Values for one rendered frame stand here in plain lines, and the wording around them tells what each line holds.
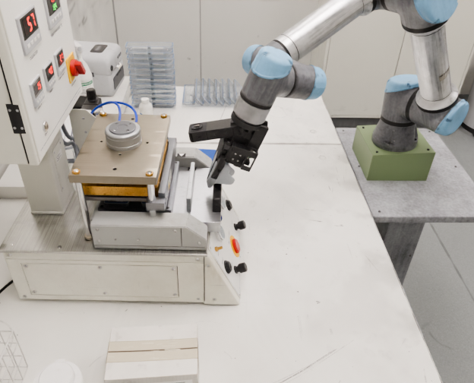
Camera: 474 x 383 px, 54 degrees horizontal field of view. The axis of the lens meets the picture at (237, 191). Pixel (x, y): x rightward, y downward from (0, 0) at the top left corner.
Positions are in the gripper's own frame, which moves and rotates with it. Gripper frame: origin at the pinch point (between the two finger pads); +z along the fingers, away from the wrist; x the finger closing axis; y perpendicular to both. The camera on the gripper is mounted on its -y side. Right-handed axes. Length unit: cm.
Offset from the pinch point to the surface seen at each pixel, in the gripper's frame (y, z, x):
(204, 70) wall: 13, 74, 244
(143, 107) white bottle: -20, 22, 64
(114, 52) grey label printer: -38, 20, 96
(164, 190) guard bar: -10.2, -1.8, -10.5
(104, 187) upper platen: -22.5, 2.5, -10.2
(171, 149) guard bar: -10.5, -1.7, 6.2
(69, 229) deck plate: -27.4, 17.8, -10.0
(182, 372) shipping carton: 2.6, 16.5, -40.6
